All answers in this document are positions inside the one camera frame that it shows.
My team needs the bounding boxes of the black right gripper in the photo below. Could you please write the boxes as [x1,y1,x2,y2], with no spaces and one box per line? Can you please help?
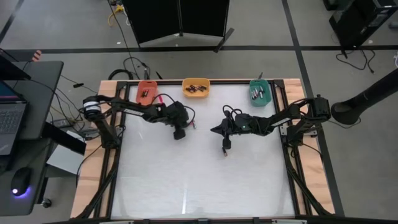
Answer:
[210,114,240,138]

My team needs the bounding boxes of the yellow plastic bin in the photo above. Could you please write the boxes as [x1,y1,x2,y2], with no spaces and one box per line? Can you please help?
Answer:
[182,77,211,99]

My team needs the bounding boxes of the orange plastic bin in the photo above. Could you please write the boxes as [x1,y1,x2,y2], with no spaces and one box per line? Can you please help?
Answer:
[136,80,159,106]

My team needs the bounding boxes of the teal plastic bin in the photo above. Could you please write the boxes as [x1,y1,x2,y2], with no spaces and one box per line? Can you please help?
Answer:
[248,78,272,108]

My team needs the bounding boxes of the black folding screen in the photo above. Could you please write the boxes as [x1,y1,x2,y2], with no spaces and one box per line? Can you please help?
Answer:
[122,0,236,53]

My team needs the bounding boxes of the black power strip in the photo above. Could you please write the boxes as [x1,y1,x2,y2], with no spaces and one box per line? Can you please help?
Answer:
[50,118,75,129]

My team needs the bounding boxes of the white box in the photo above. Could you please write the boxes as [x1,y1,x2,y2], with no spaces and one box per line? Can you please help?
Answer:
[46,144,86,177]

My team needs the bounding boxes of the black desk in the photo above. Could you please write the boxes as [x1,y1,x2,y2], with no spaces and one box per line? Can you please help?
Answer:
[0,60,65,217]

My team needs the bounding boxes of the black stand pole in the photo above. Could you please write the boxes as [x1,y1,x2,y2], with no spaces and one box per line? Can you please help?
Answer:
[330,67,398,126]

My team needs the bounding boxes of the dark laptop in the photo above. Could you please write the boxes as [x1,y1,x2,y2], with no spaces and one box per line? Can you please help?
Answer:
[0,80,29,158]

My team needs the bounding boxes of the black computer mouse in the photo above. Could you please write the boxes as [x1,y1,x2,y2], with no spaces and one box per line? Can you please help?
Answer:
[11,166,34,199]

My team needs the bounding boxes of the black monitor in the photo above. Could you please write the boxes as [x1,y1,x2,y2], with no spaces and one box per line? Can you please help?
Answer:
[0,48,32,81]

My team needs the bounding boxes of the black equipment cart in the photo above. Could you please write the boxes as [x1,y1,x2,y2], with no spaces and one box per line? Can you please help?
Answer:
[328,0,398,50]

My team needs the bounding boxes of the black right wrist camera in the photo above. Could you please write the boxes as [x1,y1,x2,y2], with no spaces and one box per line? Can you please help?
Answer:
[221,136,233,151]

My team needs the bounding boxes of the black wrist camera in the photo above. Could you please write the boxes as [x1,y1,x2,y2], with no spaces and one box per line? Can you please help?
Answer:
[221,136,233,151]
[173,128,187,141]

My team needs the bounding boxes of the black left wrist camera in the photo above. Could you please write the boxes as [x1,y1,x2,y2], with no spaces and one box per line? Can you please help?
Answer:
[173,128,187,141]

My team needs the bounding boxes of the coiled black cable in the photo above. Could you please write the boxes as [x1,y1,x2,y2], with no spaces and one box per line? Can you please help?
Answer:
[108,68,135,81]

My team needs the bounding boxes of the black aluminium table frame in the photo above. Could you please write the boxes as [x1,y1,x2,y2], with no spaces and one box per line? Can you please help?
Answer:
[74,79,335,220]

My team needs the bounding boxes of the long black cable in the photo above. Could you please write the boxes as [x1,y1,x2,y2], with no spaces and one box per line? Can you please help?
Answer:
[107,0,141,80]

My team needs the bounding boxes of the yellow cable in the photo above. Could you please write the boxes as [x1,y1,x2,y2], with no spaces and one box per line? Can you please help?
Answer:
[107,4,125,27]

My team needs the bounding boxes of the black floor cable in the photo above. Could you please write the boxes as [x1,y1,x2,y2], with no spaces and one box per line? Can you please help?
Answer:
[335,49,377,75]

